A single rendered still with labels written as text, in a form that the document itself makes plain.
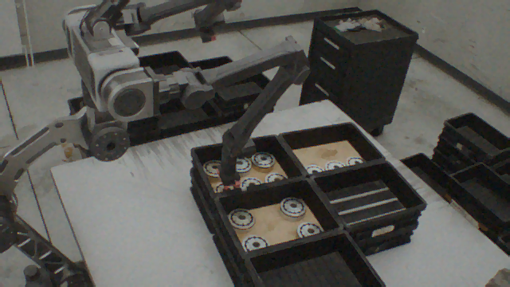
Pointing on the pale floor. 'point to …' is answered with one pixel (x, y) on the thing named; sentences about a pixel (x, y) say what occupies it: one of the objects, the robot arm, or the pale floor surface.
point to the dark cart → (358, 68)
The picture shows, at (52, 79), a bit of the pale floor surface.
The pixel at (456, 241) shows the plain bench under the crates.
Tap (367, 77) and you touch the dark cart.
